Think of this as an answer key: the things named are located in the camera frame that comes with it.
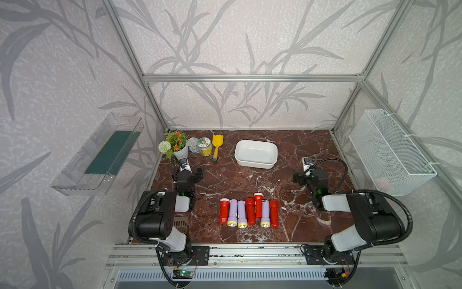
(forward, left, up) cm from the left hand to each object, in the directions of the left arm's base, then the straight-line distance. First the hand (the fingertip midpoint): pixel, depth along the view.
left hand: (188, 166), depth 93 cm
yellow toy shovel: (+25, -12, -8) cm, 29 cm away
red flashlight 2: (-21, -32, -5) cm, 39 cm away
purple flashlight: (-26, -24, -5) cm, 35 cm away
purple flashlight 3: (-26, -39, -4) cm, 47 cm away
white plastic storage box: (+12, -37, -5) cm, 39 cm away
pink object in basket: (-17, -85, +14) cm, 88 cm away
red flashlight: (-18, -20, -6) cm, 27 cm away
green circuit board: (-45, -6, -9) cm, 46 cm away
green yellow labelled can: (+14, -7, 0) cm, 16 cm away
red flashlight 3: (-15, -36, -6) cm, 40 cm away
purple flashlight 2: (-26, -28, -5) cm, 39 cm away
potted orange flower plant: (+11, +8, +5) cm, 14 cm away
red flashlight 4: (-23, -43, -6) cm, 50 cm away
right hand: (+1, -61, 0) cm, 61 cm away
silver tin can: (+17, +1, -2) cm, 17 cm away
